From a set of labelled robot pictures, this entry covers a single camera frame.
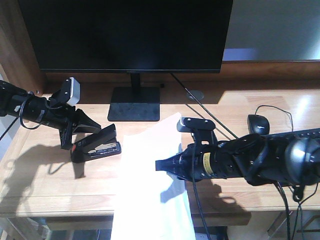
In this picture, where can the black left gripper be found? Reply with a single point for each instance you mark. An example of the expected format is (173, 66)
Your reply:
(65, 119)

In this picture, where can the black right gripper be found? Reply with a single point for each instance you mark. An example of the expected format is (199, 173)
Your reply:
(203, 159)

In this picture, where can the black stapler with orange tab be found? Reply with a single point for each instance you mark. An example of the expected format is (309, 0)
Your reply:
(96, 146)

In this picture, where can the white paper sheet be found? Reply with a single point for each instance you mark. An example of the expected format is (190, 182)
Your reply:
(151, 204)

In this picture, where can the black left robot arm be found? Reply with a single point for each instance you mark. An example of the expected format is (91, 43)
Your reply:
(13, 102)

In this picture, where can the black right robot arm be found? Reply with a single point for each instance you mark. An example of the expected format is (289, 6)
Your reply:
(286, 158)

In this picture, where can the wooden desk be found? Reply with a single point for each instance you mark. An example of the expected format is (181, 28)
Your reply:
(37, 178)

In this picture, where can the black computer mouse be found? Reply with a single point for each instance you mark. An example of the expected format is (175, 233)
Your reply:
(258, 124)

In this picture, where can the black keyboard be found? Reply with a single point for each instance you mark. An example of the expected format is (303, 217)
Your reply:
(313, 133)

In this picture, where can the black computer monitor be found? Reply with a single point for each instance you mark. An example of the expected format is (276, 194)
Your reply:
(128, 36)

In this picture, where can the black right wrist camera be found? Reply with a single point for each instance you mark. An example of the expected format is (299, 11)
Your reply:
(188, 124)

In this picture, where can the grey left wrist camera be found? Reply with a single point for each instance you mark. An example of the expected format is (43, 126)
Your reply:
(69, 94)

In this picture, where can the silver desk cable grommet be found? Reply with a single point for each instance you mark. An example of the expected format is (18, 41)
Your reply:
(195, 95)

